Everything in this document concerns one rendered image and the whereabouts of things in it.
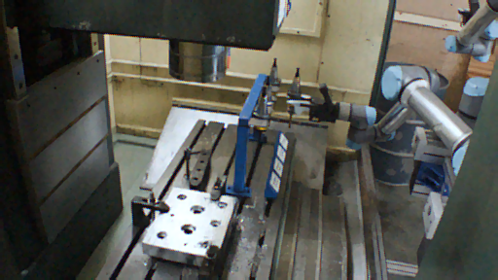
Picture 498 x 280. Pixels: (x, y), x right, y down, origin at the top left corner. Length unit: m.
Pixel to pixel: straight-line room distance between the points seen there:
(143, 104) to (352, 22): 1.27
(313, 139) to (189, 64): 1.28
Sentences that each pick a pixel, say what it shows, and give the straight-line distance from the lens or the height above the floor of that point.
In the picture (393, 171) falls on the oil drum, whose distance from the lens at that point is 3.41.
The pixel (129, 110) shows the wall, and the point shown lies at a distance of 2.48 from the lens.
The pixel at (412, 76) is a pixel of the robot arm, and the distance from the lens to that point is 1.39.
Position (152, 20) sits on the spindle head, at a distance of 0.97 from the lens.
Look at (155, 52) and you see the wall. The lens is 2.27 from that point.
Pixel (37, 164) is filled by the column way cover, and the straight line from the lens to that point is 1.26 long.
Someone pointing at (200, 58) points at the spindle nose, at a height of 1.53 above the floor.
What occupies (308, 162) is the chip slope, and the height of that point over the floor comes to 0.75.
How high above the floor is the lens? 1.85
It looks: 26 degrees down
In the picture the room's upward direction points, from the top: 4 degrees clockwise
